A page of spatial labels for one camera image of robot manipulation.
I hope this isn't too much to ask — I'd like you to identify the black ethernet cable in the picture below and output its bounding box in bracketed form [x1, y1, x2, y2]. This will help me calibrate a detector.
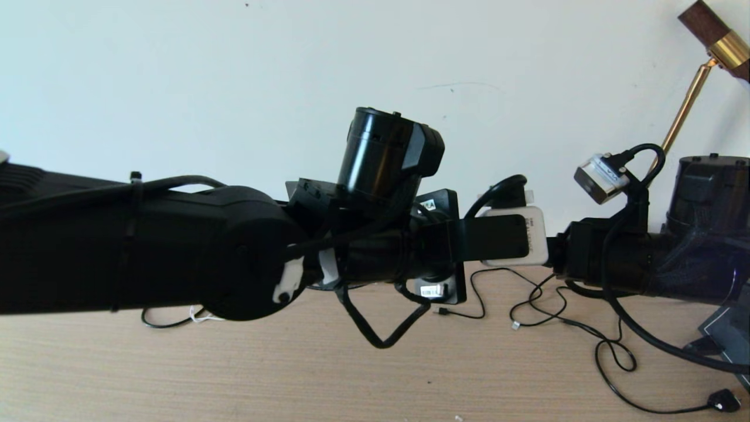
[141, 306, 203, 329]

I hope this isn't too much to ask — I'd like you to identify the brass desk lamp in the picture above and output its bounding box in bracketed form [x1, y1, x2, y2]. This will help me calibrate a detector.
[647, 0, 750, 176]

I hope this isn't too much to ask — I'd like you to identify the black USB cable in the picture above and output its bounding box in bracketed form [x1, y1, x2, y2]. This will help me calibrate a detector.
[434, 268, 566, 320]

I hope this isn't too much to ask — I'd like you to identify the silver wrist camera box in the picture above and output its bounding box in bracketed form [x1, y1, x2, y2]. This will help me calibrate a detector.
[574, 154, 630, 205]
[478, 205, 550, 268]

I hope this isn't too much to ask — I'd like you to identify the black cable with silver connector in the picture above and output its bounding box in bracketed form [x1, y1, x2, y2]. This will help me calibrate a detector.
[509, 275, 622, 332]

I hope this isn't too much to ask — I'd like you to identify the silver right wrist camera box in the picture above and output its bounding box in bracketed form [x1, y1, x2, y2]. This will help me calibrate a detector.
[574, 154, 630, 205]

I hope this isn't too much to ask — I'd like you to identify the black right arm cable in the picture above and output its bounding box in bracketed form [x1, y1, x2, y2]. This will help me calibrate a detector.
[565, 144, 750, 376]

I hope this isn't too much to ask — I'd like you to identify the black standing frame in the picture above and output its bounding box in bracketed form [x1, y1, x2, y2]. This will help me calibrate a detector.
[683, 305, 750, 394]

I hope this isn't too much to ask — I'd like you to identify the black lamp power cord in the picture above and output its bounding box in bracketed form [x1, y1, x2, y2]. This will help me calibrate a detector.
[560, 287, 740, 414]

